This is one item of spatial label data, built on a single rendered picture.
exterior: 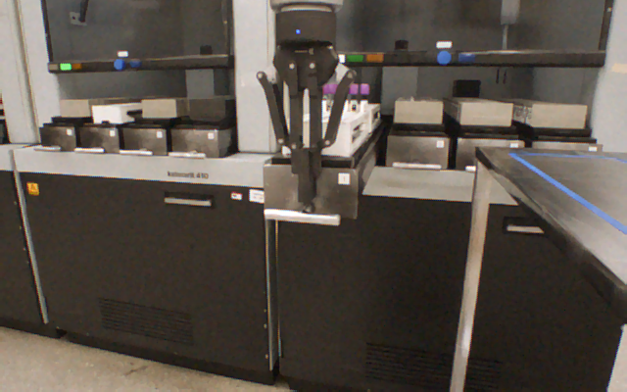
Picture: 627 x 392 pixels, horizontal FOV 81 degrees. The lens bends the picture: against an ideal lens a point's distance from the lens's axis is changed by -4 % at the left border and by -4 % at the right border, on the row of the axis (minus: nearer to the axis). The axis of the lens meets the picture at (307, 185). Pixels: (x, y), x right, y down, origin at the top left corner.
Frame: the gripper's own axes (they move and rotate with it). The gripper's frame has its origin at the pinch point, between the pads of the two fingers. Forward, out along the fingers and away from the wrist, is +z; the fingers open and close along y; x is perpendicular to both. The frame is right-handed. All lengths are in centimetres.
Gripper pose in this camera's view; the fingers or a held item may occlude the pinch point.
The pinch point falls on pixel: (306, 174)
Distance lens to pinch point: 51.4
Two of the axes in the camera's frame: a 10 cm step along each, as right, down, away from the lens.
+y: -9.7, -0.6, 2.4
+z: 0.0, 9.7, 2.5
